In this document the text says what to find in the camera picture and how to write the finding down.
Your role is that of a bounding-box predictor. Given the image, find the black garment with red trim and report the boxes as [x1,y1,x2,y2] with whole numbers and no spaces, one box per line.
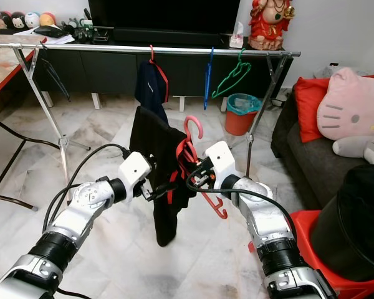
[128,106,197,247]

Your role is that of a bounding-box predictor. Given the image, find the red plastic clothes hanger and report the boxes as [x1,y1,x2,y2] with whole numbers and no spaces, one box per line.
[175,115,228,220]
[148,45,170,103]

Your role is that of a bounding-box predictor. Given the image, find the blue plastic clothes hanger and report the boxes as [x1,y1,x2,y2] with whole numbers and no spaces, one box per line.
[203,47,216,112]

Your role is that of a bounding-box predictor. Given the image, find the green plastic clothes hanger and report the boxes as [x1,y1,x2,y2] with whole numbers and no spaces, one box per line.
[212,49,252,99]

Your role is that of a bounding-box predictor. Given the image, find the orange bin with teal bag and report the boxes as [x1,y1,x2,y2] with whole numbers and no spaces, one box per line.
[226,93,262,136]

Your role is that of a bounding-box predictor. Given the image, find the navy blue shirt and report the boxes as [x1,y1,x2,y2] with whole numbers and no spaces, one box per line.
[135,59,169,122]

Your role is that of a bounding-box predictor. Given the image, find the dark grey fabric sofa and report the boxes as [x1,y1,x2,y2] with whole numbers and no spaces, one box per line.
[270,93,374,212]

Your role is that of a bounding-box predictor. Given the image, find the red plastic stool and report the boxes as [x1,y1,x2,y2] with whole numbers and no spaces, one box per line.
[248,210,374,299]

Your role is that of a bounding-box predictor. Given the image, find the red square cushion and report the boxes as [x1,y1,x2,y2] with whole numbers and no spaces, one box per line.
[294,73,374,144]

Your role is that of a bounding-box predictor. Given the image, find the silver metal clothes rack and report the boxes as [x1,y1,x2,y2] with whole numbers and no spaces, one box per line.
[0,42,301,200]

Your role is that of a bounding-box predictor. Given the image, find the black television console cabinet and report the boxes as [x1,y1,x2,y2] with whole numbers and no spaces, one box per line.
[37,34,294,100]

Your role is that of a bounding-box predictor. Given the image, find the white pink tissue box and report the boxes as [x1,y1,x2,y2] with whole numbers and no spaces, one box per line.
[229,22,245,49]

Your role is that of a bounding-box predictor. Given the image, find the black soundbar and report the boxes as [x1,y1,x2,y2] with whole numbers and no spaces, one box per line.
[115,28,219,45]

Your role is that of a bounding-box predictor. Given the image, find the red laughing buddha statue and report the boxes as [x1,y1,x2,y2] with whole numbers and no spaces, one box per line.
[248,0,297,50]

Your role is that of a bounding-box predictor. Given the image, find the black round bucket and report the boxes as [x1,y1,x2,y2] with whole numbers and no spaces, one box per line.
[310,163,374,282]

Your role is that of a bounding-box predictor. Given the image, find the black flat screen television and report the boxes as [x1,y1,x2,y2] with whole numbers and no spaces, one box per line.
[87,0,241,32]

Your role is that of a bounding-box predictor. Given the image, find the pink hello kitty plush cushion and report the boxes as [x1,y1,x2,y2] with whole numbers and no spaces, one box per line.
[317,67,374,141]

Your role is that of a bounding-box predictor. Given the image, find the white paper stack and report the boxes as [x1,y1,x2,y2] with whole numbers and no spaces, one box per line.
[41,32,75,45]

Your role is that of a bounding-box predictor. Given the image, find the orange yellow round plush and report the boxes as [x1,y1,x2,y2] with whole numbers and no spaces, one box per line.
[39,11,57,29]

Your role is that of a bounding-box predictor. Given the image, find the white blue round plush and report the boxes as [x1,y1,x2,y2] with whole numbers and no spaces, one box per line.
[25,11,41,29]

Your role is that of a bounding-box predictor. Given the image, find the black mickey face plush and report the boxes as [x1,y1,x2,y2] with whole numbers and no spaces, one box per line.
[11,11,26,29]

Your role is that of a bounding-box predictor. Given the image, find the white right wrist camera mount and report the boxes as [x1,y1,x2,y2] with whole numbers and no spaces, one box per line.
[204,141,236,181]

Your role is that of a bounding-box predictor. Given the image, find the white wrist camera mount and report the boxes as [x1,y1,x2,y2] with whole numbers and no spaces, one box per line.
[117,151,152,187]
[204,141,236,181]

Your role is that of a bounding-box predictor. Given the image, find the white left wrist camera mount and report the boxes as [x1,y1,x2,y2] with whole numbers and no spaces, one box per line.
[117,151,152,187]

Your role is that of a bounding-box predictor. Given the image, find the black wire clothes hanger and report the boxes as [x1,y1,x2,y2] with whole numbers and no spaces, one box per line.
[39,53,72,102]

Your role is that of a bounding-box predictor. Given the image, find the marble top table, dark frame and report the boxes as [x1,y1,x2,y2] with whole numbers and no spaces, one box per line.
[0,34,47,209]

